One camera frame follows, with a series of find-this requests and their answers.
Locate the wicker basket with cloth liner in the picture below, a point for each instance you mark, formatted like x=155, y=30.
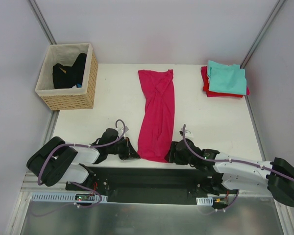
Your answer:
x=68, y=98

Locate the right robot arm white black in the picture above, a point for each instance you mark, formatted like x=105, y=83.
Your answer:
x=226, y=172

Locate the aluminium corner post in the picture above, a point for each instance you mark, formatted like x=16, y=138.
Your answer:
x=42, y=21
x=263, y=31

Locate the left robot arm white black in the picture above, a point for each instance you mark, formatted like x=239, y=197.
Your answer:
x=57, y=162

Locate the teal t shirt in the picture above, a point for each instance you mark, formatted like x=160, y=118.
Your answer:
x=228, y=79

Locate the right aluminium corner post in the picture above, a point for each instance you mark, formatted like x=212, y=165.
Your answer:
x=263, y=31

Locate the right slotted cable duct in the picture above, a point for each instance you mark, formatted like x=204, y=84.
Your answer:
x=204, y=201

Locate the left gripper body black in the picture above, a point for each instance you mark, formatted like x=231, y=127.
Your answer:
x=126, y=149

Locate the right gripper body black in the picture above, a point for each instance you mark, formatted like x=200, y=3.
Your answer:
x=174, y=152

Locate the left slotted cable duct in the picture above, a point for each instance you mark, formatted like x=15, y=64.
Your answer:
x=67, y=197

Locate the red t shirt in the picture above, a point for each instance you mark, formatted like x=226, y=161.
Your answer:
x=211, y=93

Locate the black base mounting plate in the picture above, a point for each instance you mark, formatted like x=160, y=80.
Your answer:
x=148, y=185

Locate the left aluminium corner post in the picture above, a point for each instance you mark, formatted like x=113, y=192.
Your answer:
x=42, y=21

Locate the slotted cable duct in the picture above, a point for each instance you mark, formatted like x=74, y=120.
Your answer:
x=204, y=201
x=67, y=197

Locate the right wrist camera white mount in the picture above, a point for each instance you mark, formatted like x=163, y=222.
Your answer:
x=187, y=134

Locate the pink t shirt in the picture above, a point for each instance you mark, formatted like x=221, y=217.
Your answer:
x=156, y=132

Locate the black t shirt in basket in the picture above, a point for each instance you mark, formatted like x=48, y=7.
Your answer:
x=65, y=77

